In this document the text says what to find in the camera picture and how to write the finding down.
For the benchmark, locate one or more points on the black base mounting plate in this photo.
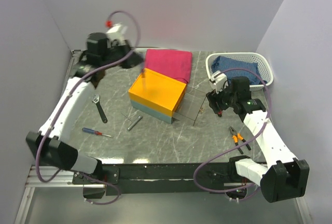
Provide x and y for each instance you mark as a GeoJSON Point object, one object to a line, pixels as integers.
{"type": "Point", "coordinates": [158, 178]}

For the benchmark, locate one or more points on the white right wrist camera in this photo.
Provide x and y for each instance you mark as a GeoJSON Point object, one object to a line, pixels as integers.
{"type": "Point", "coordinates": [218, 81]}

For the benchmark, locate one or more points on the black adjustable wrench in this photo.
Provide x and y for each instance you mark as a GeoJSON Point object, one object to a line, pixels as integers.
{"type": "Point", "coordinates": [96, 101]}

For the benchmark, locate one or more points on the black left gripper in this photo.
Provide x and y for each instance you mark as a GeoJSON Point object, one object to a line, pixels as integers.
{"type": "Point", "coordinates": [133, 60]}

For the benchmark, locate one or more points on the blue red screwdriver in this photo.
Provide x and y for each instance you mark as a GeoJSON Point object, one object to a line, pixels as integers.
{"type": "Point", "coordinates": [143, 79]}
{"type": "Point", "coordinates": [94, 132]}

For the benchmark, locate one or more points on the orange handled pliers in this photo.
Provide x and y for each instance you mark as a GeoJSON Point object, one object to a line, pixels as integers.
{"type": "Point", "coordinates": [236, 137]}

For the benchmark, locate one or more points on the grey T-handle socket wrench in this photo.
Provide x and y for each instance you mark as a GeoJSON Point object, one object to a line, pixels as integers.
{"type": "Point", "coordinates": [133, 122]}

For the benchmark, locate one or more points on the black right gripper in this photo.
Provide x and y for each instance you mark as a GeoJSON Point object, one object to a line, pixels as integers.
{"type": "Point", "coordinates": [212, 97]}

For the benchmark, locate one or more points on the white plastic basket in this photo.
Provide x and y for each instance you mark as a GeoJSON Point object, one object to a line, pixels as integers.
{"type": "Point", "coordinates": [249, 64]}

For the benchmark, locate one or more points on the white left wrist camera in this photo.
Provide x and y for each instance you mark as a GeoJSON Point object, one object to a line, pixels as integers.
{"type": "Point", "coordinates": [115, 31]}

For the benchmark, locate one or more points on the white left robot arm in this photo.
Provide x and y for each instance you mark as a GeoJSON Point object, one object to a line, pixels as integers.
{"type": "Point", "coordinates": [98, 72]}

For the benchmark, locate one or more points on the clear acrylic drawer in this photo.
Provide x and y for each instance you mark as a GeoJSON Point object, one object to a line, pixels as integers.
{"type": "Point", "coordinates": [190, 106]}

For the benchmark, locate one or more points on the aluminium rail frame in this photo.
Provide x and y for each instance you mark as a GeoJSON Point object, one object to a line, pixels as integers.
{"type": "Point", "coordinates": [49, 177]}

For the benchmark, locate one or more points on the pink folded cloth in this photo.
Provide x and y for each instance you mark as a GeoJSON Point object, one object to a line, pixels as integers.
{"type": "Point", "coordinates": [175, 64]}

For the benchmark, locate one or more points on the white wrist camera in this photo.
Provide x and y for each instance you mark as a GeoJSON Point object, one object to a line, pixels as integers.
{"type": "Point", "coordinates": [218, 81]}
{"type": "Point", "coordinates": [115, 31]}

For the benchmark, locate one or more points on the orange drawer box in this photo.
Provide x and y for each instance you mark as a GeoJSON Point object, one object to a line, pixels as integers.
{"type": "Point", "coordinates": [161, 97]}

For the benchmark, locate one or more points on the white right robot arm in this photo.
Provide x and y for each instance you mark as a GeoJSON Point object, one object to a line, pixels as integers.
{"type": "Point", "coordinates": [285, 176]}

